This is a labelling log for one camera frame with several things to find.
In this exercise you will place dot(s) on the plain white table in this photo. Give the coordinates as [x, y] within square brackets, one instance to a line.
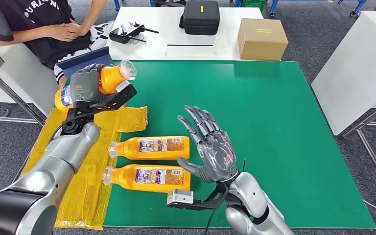
[360, 65]

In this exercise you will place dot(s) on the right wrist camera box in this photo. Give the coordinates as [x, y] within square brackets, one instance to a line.
[181, 198]

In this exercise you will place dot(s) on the person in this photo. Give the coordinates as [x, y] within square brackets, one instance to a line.
[42, 13]

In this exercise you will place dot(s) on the yellow plastic sheet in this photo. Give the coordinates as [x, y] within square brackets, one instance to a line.
[87, 181]

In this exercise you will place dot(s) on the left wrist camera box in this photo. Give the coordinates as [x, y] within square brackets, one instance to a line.
[116, 99]

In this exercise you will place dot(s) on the black carrying case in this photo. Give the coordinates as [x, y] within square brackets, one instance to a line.
[199, 18]

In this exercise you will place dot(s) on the person's right hand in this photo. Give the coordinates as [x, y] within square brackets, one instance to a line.
[61, 32]

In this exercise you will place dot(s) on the white bench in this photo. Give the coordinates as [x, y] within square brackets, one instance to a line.
[19, 74]

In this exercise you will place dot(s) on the person's left hand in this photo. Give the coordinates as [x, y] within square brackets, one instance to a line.
[82, 31]

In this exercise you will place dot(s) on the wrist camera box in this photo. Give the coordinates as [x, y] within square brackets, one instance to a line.
[181, 198]
[116, 99]

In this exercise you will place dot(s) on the brown cardboard box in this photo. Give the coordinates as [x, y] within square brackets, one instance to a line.
[262, 40]

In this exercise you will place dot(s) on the green plastic crate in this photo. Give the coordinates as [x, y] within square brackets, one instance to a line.
[253, 3]

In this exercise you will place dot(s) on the person's right forearm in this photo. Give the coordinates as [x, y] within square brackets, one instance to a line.
[16, 37]

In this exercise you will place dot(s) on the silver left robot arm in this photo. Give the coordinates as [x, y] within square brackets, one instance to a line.
[51, 168]

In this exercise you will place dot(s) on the white table with slot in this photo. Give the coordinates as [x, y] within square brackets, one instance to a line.
[162, 22]

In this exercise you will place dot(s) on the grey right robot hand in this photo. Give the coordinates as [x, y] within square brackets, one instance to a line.
[215, 152]

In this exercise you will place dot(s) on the green table mat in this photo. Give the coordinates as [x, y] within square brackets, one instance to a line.
[272, 113]

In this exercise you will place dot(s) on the black remote controller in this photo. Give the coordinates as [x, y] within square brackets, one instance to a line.
[125, 34]

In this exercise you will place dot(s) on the orange detergent bottle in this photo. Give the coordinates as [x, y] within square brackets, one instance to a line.
[152, 149]
[110, 79]
[149, 178]

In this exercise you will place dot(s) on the person's left forearm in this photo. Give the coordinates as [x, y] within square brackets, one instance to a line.
[94, 14]

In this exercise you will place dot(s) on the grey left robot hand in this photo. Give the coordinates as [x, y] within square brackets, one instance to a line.
[85, 86]

